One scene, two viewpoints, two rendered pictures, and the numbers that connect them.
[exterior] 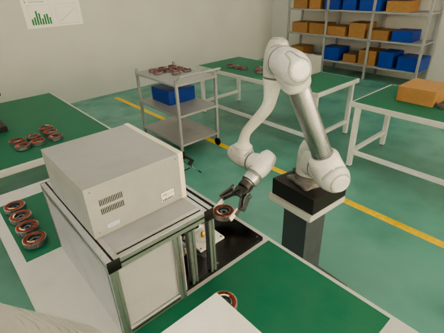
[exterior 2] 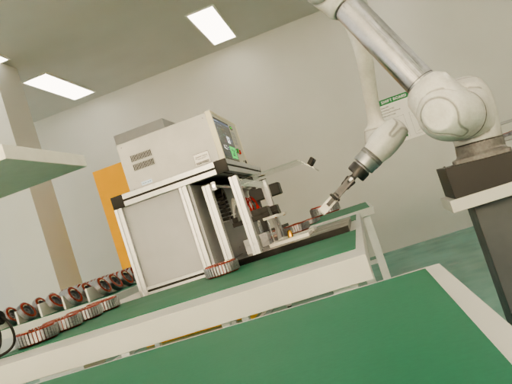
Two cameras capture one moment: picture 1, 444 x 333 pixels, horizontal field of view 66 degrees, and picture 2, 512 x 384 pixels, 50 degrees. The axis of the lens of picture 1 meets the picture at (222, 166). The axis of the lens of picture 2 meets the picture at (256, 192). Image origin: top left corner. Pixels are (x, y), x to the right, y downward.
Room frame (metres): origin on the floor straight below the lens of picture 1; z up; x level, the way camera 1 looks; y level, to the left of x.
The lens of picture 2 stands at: (-0.06, -1.44, 0.86)
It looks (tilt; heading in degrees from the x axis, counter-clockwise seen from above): 3 degrees up; 50
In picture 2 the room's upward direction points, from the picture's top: 18 degrees counter-clockwise
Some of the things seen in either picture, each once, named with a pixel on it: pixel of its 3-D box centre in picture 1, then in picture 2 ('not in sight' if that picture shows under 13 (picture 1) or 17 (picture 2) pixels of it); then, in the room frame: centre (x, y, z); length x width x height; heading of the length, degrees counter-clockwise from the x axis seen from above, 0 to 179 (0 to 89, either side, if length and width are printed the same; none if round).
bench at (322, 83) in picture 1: (269, 97); not in sight; (4.82, -0.72, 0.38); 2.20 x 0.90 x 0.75; 41
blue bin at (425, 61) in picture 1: (413, 63); not in sight; (6.53, -3.67, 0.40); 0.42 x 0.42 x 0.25; 40
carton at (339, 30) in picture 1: (341, 30); not in sight; (7.75, -2.64, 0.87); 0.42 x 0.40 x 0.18; 40
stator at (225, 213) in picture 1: (223, 212); (324, 209); (1.43, 0.00, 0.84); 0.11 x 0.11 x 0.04
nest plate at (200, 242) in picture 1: (203, 236); (291, 238); (1.32, 0.11, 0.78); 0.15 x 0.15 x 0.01; 41
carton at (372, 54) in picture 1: (371, 56); not in sight; (7.17, -3.14, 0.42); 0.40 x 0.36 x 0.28; 131
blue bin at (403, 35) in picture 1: (406, 35); not in sight; (6.70, -3.52, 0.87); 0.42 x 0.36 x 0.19; 132
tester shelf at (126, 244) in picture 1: (121, 199); (196, 185); (1.20, 0.43, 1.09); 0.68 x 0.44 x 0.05; 41
